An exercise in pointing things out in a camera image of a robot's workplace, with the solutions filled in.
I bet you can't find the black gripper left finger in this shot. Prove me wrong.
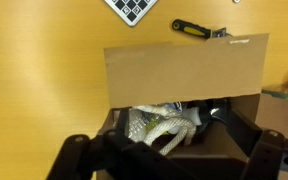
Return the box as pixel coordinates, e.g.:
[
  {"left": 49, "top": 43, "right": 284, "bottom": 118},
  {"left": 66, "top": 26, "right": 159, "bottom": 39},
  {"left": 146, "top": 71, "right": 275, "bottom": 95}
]
[{"left": 115, "top": 107, "right": 132, "bottom": 138}]

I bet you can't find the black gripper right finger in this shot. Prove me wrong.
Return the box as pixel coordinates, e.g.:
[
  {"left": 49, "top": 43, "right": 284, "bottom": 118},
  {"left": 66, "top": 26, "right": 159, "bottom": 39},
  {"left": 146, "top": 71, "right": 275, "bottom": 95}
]
[{"left": 225, "top": 98, "right": 264, "bottom": 158}]

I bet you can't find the white braided rope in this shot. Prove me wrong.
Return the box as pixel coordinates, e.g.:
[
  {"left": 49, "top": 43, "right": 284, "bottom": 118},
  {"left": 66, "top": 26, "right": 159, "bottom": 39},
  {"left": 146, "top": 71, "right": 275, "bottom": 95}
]
[{"left": 128, "top": 104, "right": 199, "bottom": 157}]

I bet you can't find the blue printed cardboard box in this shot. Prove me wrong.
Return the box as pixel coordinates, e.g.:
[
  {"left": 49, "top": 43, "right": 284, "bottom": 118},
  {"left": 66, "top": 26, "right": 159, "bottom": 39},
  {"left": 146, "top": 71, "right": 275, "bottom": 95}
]
[{"left": 95, "top": 32, "right": 288, "bottom": 180}]

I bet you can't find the black white checkerboard calibration board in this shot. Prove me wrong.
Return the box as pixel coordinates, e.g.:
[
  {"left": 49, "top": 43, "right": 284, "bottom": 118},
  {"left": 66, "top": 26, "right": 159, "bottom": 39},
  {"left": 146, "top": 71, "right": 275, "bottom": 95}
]
[{"left": 103, "top": 0, "right": 159, "bottom": 28}]

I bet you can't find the black yellow handled tool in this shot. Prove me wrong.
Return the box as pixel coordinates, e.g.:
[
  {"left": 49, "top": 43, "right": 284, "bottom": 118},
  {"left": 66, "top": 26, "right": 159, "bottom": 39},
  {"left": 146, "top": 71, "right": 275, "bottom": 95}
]
[{"left": 171, "top": 18, "right": 234, "bottom": 41}]

